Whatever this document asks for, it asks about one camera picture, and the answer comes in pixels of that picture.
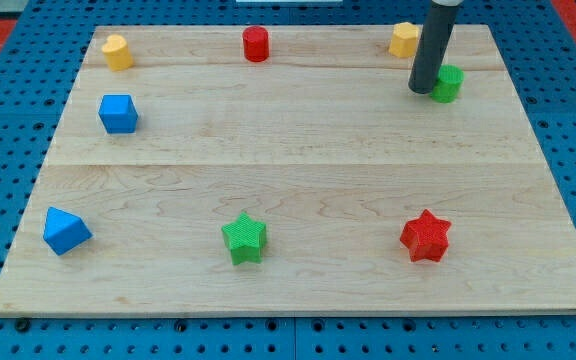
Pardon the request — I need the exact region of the yellow hexagon block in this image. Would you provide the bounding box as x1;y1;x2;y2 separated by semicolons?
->
388;22;420;58

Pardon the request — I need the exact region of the green star block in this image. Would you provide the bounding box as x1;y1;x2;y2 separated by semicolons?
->
221;212;267;265

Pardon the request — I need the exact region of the light wooden board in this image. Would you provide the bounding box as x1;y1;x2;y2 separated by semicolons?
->
0;25;576;319

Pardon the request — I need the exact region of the red cylinder block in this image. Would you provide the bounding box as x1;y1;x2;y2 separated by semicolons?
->
242;26;270;62

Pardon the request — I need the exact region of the red star block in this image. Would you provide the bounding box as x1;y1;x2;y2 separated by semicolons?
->
400;209;452;262

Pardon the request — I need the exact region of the blue cube block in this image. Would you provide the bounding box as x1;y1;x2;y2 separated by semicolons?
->
98;94;138;134

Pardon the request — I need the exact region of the green cylinder block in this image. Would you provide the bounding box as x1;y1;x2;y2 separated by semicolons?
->
430;65;465;103

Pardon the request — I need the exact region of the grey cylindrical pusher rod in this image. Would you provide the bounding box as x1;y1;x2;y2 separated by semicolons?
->
408;0;463;94

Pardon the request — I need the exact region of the yellow heart block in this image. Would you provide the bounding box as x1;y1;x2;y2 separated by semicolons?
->
102;34;134;71

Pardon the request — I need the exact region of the blue triangle block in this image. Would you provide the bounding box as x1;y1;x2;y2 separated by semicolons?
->
43;207;93;256

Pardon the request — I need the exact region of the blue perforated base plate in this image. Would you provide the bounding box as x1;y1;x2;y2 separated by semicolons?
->
0;0;576;359

